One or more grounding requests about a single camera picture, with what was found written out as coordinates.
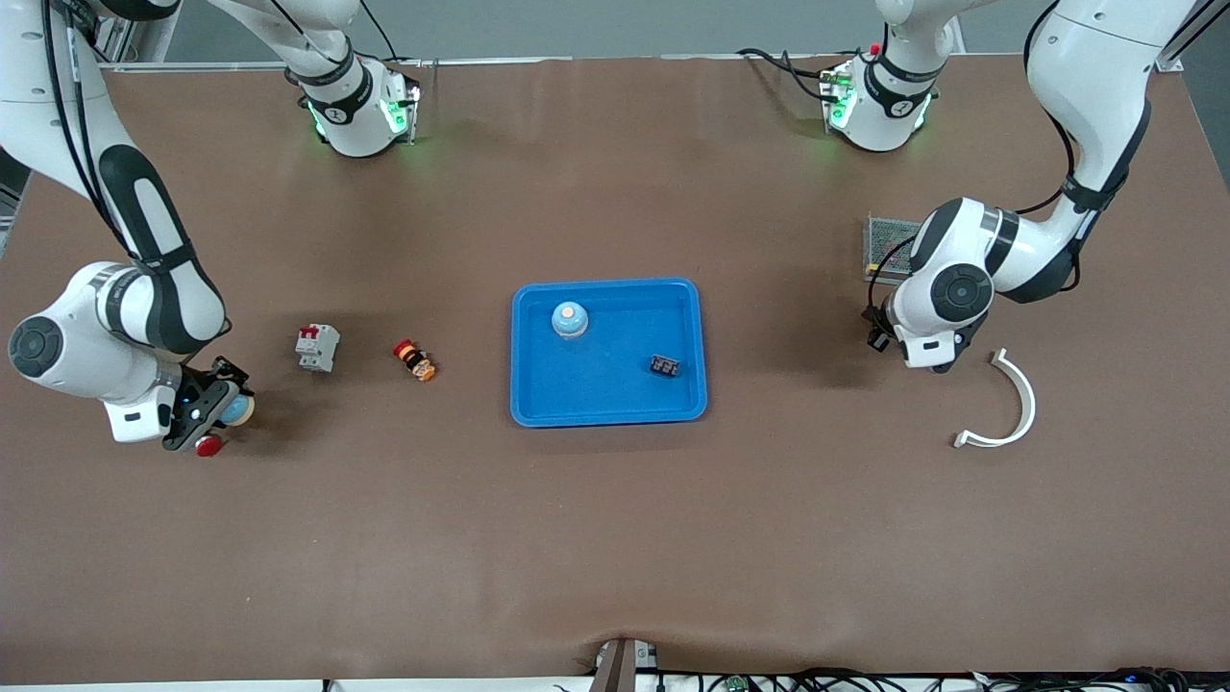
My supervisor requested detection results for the black arm base cable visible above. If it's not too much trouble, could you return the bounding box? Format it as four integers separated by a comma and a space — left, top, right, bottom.
737, 46, 837, 102
359, 0, 424, 70

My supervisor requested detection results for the white curved plastic bracket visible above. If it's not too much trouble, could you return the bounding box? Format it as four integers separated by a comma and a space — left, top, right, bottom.
952, 348, 1038, 450

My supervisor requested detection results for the black left arm base cable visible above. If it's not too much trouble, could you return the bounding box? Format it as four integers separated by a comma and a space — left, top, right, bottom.
737, 46, 837, 102

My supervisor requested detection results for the white circuit breaker red switch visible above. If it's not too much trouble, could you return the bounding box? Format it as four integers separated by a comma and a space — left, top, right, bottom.
294, 324, 341, 373

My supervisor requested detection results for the yellow black emergency stop button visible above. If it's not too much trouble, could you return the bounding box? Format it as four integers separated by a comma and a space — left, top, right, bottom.
392, 338, 437, 383

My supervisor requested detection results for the brown camera mount bracket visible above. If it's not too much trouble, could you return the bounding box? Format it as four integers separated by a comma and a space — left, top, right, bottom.
588, 637, 659, 692

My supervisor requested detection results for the blue plastic tray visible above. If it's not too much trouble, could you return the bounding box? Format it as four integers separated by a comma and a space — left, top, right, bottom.
509, 277, 710, 429

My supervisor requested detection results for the metal mesh power supply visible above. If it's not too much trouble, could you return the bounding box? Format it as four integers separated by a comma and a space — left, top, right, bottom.
862, 214, 925, 284

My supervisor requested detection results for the black right arm base cable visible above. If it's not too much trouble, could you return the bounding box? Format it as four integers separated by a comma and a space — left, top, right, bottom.
359, 0, 424, 70

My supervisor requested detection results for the brown table cover mat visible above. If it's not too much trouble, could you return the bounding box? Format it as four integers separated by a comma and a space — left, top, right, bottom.
0, 56, 1230, 685

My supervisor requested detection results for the metal table edge rail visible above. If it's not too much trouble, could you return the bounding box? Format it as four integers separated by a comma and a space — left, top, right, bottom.
101, 55, 1034, 72

